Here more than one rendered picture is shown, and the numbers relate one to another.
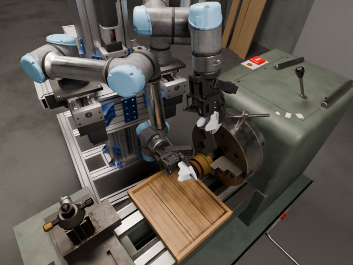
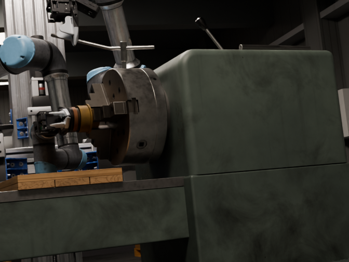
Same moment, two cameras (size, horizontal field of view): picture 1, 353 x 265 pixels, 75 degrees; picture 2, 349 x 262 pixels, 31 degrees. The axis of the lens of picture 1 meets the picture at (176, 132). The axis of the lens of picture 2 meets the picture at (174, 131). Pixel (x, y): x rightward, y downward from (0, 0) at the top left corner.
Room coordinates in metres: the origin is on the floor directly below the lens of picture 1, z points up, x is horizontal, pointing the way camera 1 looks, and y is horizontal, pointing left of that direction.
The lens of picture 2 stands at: (-1.26, -0.93, 0.79)
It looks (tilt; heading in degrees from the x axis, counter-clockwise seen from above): 6 degrees up; 16
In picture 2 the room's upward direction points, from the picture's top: 6 degrees counter-clockwise
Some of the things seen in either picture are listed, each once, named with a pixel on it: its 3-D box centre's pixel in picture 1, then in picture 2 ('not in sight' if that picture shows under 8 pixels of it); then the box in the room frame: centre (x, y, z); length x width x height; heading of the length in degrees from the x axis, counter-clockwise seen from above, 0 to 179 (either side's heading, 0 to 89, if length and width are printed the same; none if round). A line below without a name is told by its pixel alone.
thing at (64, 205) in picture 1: (66, 209); not in sight; (0.31, 0.31, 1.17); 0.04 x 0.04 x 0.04
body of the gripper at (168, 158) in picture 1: (167, 157); (50, 123); (0.60, 0.03, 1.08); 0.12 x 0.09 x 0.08; 40
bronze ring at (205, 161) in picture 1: (199, 165); (82, 118); (0.57, -0.10, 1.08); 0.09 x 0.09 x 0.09; 41
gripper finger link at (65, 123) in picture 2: (185, 176); (59, 123); (0.52, -0.04, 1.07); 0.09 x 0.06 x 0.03; 40
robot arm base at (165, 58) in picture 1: (160, 52); not in sight; (1.27, 0.12, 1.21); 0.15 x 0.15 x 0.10
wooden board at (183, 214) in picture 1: (178, 203); (56, 183); (0.50, -0.02, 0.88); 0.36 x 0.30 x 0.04; 41
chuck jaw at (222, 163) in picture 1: (229, 170); (113, 111); (0.55, -0.22, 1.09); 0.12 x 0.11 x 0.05; 41
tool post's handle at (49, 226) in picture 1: (51, 224); not in sight; (0.28, 0.35, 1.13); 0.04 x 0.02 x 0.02; 131
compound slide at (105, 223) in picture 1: (89, 227); not in sight; (0.33, 0.29, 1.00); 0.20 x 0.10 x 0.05; 131
